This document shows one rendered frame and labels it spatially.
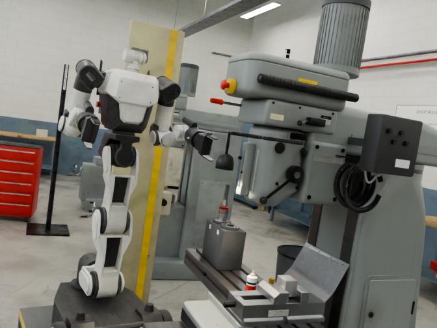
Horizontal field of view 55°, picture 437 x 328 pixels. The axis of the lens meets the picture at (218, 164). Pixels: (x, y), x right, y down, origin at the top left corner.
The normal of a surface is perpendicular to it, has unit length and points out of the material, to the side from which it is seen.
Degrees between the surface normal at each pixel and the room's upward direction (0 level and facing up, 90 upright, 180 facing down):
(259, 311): 90
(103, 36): 90
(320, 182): 90
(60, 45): 90
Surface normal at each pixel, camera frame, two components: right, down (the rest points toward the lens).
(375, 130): -0.91, -0.10
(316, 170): 0.39, 0.13
